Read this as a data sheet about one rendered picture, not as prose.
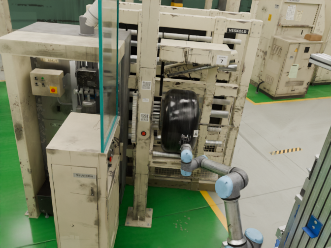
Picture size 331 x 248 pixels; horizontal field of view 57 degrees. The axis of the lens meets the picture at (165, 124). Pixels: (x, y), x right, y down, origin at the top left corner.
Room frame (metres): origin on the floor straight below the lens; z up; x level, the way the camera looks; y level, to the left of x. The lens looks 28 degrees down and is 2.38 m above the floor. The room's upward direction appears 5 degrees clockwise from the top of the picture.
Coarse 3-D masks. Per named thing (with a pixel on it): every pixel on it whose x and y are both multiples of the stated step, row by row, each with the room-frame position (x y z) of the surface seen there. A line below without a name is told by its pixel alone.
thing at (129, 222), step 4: (128, 208) 2.46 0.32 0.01; (132, 208) 2.46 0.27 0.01; (148, 208) 2.49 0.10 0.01; (128, 212) 2.40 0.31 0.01; (148, 212) 2.43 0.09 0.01; (152, 212) 2.43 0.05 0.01; (128, 216) 2.34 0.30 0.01; (132, 216) 2.34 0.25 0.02; (128, 220) 2.28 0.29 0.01; (132, 220) 2.29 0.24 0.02; (136, 220) 2.29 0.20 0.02; (140, 220) 2.29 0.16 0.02; (148, 220) 2.31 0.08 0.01; (128, 224) 2.23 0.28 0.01; (132, 224) 2.24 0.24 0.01; (136, 224) 2.24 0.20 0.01; (140, 224) 2.25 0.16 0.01; (144, 224) 2.25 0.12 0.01; (148, 224) 2.24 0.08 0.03
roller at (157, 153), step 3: (153, 153) 2.22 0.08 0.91; (156, 153) 2.22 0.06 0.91; (159, 153) 2.22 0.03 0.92; (162, 153) 2.22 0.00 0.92; (165, 153) 2.23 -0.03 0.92; (168, 153) 2.23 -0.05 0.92; (171, 153) 2.23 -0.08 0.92; (174, 153) 2.24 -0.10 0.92; (177, 153) 2.24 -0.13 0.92; (165, 156) 2.22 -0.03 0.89; (168, 156) 2.22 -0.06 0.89; (171, 156) 2.22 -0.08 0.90; (174, 156) 2.22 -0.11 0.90; (177, 156) 2.22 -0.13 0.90
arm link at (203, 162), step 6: (198, 156) 1.81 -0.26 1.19; (204, 156) 1.81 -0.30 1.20; (198, 162) 1.75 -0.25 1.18; (204, 162) 1.72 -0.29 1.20; (210, 162) 1.70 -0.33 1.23; (216, 162) 1.68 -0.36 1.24; (204, 168) 1.71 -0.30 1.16; (210, 168) 1.66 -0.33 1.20; (216, 168) 1.63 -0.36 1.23; (222, 168) 1.60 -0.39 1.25; (228, 168) 1.58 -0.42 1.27; (234, 168) 1.55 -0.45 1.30; (222, 174) 1.58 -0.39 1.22; (246, 174) 1.48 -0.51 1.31; (246, 180) 1.44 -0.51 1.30
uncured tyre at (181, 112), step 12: (168, 96) 2.31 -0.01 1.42; (180, 96) 2.30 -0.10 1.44; (192, 96) 2.31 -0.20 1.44; (168, 108) 2.20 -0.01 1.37; (180, 108) 2.19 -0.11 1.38; (192, 108) 2.20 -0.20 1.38; (168, 120) 2.14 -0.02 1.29; (180, 120) 2.13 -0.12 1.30; (192, 120) 2.14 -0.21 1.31; (168, 132) 2.10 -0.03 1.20; (180, 132) 2.10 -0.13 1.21; (192, 132) 2.11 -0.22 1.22; (168, 144) 2.11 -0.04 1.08; (192, 144) 2.13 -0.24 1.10
